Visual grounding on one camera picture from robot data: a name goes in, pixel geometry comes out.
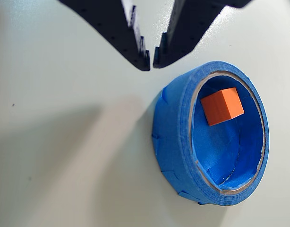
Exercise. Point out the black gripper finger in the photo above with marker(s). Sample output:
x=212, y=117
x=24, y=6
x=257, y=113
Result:
x=190, y=26
x=107, y=21

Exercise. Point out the small orange cube block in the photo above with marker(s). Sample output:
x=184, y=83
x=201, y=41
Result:
x=221, y=107

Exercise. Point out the blue masking tape roll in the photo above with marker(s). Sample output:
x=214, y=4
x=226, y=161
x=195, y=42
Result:
x=173, y=142

